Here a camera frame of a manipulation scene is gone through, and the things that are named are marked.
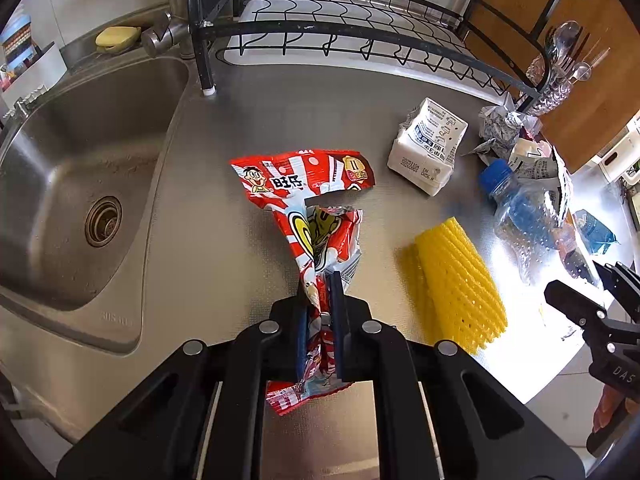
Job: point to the small metal spoon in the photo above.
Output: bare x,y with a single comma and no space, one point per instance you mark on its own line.
582,71

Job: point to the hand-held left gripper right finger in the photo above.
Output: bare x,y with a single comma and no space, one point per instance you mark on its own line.
336,340

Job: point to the glass utensil holder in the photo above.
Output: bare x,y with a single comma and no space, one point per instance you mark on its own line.
550,92

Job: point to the sink drain strainer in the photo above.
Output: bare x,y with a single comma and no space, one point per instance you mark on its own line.
103,221

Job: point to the person's right hand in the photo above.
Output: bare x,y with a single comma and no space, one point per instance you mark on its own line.
607,410

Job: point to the metal fork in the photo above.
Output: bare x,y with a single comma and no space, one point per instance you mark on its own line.
565,67

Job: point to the wooden door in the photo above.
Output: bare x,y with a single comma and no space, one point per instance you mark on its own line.
590,10

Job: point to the clear plastic bottle blue cap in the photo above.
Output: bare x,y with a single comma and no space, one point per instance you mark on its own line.
520,215

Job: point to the blue snack packet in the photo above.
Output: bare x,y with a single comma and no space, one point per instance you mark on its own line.
595,232

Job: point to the dark chopsticks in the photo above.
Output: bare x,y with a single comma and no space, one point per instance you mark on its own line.
583,47

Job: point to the thin bottle brush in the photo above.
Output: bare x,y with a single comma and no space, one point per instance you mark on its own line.
600,55

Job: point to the metal faucet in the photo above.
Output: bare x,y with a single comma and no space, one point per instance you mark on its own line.
165,35

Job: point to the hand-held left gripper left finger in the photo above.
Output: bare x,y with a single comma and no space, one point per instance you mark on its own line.
301,345

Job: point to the printed paper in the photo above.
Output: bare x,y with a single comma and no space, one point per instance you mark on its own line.
497,127

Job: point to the white storage box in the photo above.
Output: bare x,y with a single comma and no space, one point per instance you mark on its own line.
35,72

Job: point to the stainless steel sink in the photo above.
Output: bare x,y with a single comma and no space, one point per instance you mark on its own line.
65,160

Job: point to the red snack bag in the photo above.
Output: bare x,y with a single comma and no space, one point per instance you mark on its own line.
300,185

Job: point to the white appliance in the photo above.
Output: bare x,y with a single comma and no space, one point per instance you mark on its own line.
620,157

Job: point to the yellow foam fruit net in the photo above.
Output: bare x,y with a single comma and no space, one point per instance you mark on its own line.
457,280

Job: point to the large metal spoon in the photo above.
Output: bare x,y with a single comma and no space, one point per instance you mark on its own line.
567,37

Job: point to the white milk carton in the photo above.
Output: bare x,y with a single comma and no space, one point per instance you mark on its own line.
430,145

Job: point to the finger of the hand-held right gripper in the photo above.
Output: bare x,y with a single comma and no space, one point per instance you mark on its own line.
622,280
575,302

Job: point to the yellow sponge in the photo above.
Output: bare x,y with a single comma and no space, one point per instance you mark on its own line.
117,37

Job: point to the white torn wrapper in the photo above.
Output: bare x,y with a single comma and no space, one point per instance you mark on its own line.
537,162

